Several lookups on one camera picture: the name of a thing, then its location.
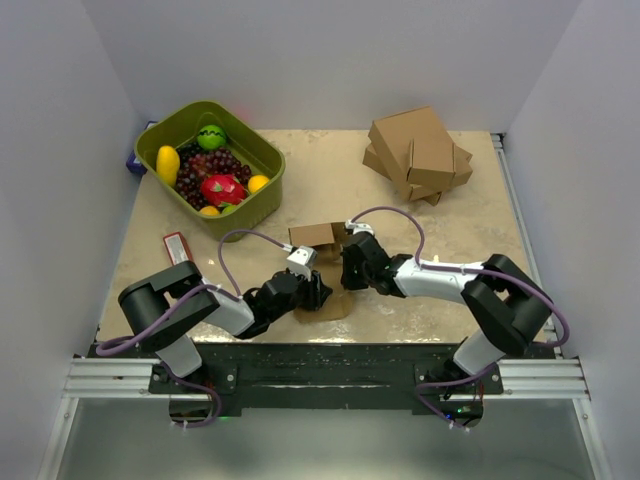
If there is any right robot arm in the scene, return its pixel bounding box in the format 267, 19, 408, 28
341, 229, 552, 393

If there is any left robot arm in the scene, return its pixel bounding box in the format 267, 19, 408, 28
118, 261, 333, 392

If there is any blue box behind basket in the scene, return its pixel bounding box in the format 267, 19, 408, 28
125, 150, 147, 177

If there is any orange fruit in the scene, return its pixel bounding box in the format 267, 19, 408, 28
247, 175, 270, 194

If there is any small yellow fruit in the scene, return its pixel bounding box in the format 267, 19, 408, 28
199, 205, 220, 217

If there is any red dragon fruit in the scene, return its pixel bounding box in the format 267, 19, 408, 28
200, 174, 247, 208

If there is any red snack packet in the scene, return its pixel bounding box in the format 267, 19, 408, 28
163, 232, 193, 265

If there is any green plastic basket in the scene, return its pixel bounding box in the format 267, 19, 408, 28
134, 101, 286, 240

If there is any dark purple grape bunch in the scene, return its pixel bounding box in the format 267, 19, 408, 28
174, 142, 252, 210

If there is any green apple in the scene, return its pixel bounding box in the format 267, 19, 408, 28
196, 124, 227, 151

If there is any yellow mango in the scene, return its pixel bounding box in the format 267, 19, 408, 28
156, 145, 181, 188

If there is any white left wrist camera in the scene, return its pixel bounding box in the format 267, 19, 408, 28
286, 246, 317, 279

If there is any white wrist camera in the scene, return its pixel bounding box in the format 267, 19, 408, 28
344, 219, 375, 236
286, 246, 317, 279

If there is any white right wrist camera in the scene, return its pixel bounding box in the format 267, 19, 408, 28
344, 219, 375, 236

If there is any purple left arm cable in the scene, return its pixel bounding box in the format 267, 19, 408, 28
95, 229, 296, 431

